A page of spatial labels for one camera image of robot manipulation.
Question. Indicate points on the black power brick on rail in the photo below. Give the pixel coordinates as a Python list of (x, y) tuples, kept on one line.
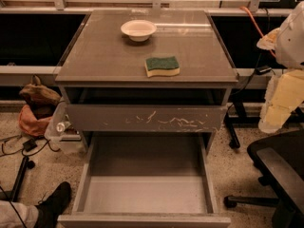
[(262, 70)]

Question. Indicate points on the scratched grey top drawer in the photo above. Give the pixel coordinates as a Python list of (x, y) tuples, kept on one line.
[(145, 118)]

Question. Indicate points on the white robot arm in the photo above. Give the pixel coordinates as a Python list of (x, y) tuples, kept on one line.
[(290, 40)]

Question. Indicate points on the black tripod leg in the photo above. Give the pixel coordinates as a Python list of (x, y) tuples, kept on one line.
[(26, 164)]

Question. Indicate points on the grey drawer cabinet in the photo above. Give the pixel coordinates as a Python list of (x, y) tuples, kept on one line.
[(105, 67)]

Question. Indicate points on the black shoe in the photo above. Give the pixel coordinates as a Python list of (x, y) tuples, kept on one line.
[(50, 209)]

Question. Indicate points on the black table stand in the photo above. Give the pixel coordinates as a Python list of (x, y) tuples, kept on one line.
[(239, 115)]

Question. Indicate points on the white trouser leg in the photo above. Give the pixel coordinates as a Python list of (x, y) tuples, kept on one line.
[(17, 215)]

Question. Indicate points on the white bowl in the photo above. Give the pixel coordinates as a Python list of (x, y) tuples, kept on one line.
[(138, 30)]

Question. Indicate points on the brown and orange cloth bags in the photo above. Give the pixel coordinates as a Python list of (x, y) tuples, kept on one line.
[(41, 102)]

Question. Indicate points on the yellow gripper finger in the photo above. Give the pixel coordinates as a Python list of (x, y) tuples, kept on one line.
[(283, 95), (269, 41)]

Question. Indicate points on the open grey middle drawer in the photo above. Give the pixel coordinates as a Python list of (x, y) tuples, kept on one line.
[(146, 181)]

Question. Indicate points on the clear plastic bin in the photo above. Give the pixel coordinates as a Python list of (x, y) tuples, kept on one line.
[(61, 132)]

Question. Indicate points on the black office chair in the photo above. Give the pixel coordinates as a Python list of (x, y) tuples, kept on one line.
[(280, 160)]

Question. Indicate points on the black power adapter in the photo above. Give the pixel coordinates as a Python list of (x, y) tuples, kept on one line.
[(29, 145)]

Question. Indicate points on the green and yellow sponge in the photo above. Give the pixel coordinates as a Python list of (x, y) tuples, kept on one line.
[(162, 66)]

